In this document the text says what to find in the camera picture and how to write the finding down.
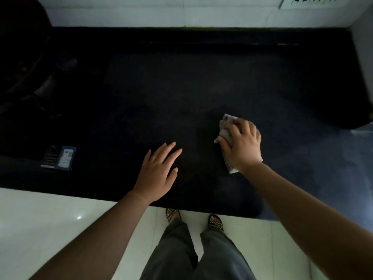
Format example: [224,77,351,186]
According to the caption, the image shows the person's left forearm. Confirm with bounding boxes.
[29,191,150,280]

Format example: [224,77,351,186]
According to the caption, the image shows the person's right hand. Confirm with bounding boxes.
[217,118,263,173]

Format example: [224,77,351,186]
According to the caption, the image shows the white cleaning cloth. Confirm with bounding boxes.
[214,114,264,174]

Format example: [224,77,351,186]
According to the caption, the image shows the person's right forearm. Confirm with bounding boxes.
[240,162,373,280]

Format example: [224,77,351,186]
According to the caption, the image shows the person's woven sandal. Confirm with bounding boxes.
[207,214,224,232]
[166,208,182,224]

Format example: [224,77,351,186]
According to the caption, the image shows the white power strip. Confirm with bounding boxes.
[279,0,345,10]

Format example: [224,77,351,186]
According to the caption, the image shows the black bag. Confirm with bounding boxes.
[0,0,79,117]

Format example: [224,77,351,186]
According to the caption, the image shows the blue small box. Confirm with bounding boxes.
[55,146,77,171]

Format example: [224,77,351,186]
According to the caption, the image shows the person's left woven sandal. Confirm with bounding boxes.
[166,208,182,224]

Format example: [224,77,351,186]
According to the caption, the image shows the black small box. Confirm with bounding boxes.
[40,145,60,169]

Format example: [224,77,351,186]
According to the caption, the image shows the person's right woven sandal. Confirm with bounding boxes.
[207,214,224,232]

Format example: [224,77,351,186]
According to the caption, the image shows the person's left hand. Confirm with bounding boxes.
[130,142,182,205]

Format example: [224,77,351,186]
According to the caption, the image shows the grey trousers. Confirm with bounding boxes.
[140,218,257,280]

